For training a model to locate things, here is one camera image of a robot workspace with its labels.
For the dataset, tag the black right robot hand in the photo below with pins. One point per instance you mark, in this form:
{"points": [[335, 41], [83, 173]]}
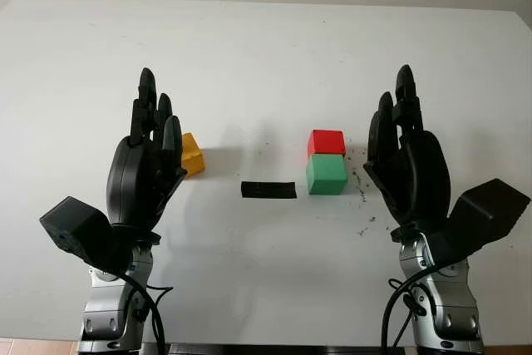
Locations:
{"points": [[432, 172]]}

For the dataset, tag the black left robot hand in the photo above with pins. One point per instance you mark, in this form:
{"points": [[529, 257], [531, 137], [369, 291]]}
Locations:
{"points": [[129, 180]]}

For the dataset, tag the yellow block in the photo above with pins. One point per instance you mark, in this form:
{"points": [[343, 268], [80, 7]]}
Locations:
{"points": [[192, 159]]}

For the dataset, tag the green block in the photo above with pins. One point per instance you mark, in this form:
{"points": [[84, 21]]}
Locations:
{"points": [[326, 174]]}

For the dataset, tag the red block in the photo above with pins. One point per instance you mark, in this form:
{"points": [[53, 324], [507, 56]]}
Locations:
{"points": [[327, 141]]}

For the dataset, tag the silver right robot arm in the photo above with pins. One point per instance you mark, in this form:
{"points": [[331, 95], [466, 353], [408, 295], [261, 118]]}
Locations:
{"points": [[453, 305]]}

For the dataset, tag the black tape mark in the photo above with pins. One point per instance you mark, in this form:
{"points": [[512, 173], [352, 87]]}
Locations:
{"points": [[268, 190]]}

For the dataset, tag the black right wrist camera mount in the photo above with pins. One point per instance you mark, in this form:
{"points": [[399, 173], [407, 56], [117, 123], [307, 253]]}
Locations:
{"points": [[486, 209]]}

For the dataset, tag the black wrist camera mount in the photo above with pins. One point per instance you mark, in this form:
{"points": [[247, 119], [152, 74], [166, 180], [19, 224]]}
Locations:
{"points": [[79, 226], [486, 209]]}

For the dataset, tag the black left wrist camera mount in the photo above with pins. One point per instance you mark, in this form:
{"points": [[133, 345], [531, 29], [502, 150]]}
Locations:
{"points": [[79, 226]]}

